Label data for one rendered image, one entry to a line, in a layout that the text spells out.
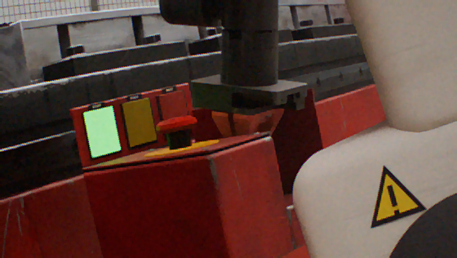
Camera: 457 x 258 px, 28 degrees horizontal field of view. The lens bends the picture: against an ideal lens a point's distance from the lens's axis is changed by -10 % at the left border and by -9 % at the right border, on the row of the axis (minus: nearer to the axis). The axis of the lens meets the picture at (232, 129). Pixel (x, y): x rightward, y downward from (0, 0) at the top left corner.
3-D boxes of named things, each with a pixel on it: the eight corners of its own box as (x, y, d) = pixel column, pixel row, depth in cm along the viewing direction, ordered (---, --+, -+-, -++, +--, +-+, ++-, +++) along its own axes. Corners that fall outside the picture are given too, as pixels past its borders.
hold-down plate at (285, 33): (219, 53, 154) (216, 35, 154) (190, 60, 156) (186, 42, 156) (294, 42, 180) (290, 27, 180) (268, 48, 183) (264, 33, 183)
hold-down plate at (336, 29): (313, 40, 189) (310, 25, 189) (289, 45, 192) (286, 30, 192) (361, 34, 216) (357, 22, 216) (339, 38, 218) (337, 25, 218)
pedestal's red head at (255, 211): (237, 280, 86) (195, 81, 85) (108, 282, 95) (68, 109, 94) (339, 227, 103) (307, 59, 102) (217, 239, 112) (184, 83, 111)
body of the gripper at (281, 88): (224, 90, 106) (224, 21, 104) (308, 101, 100) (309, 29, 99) (188, 99, 100) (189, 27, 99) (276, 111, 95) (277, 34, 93)
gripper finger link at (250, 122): (225, 165, 107) (227, 78, 105) (284, 175, 104) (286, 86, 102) (189, 178, 102) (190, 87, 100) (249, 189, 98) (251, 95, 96)
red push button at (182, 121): (186, 156, 91) (179, 117, 91) (153, 161, 93) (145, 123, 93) (211, 149, 94) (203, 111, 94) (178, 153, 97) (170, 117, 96)
